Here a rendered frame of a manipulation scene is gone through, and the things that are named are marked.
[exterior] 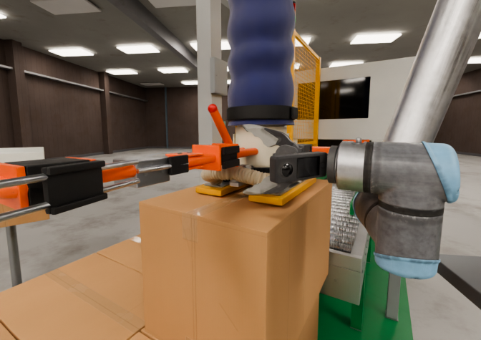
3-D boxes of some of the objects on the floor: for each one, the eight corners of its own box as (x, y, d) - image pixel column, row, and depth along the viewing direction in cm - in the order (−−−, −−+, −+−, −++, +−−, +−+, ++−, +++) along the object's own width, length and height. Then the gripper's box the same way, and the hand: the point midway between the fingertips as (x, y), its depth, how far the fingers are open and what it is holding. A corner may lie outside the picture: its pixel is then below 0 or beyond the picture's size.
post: (385, 311, 156) (396, 154, 145) (397, 314, 153) (410, 155, 141) (385, 317, 150) (396, 155, 139) (398, 321, 147) (411, 156, 135)
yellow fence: (311, 210, 353) (316, 59, 329) (317, 211, 348) (323, 58, 324) (280, 241, 253) (285, 28, 229) (290, 244, 248) (295, 25, 224)
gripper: (339, 208, 51) (255, 195, 61) (344, 112, 49) (256, 116, 59) (331, 221, 44) (237, 204, 54) (336, 109, 42) (237, 114, 52)
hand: (240, 159), depth 54 cm, fingers open, 14 cm apart
